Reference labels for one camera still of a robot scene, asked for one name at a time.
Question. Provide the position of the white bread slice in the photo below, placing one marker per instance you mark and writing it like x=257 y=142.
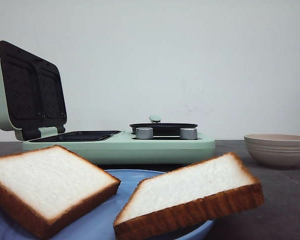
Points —
x=45 y=190
x=187 y=196

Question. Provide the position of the mint green breakfast maker lid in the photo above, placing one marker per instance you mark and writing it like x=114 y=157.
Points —
x=32 y=103

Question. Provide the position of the black frying pan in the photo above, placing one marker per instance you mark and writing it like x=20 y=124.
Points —
x=162 y=128

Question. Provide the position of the left silver control knob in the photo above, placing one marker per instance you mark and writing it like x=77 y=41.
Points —
x=144 y=133

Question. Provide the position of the silver control knob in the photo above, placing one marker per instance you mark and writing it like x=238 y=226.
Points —
x=187 y=133
x=144 y=133

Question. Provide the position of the right silver control knob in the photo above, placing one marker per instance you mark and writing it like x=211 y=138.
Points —
x=187 y=133

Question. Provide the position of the blue plate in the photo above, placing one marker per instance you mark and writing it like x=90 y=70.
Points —
x=98 y=224

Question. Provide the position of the beige ribbed bowl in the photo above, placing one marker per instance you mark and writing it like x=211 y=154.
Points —
x=274 y=150

